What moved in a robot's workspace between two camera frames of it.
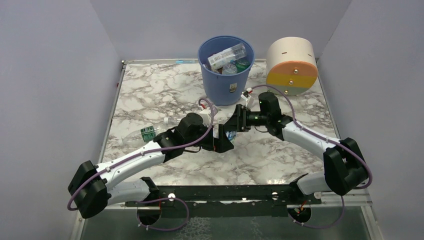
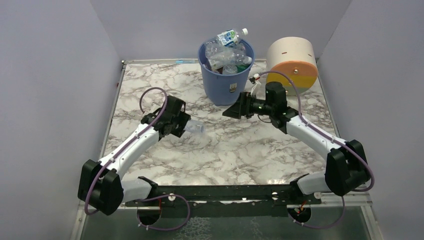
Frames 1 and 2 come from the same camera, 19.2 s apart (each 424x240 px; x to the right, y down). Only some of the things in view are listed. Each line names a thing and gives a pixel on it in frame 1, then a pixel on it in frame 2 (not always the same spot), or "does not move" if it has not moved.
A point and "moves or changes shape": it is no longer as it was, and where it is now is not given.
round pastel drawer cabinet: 291,65 does not move
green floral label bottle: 242,65 does not move
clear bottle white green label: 229,68 does not move
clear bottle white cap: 172,121 moves or changes shape
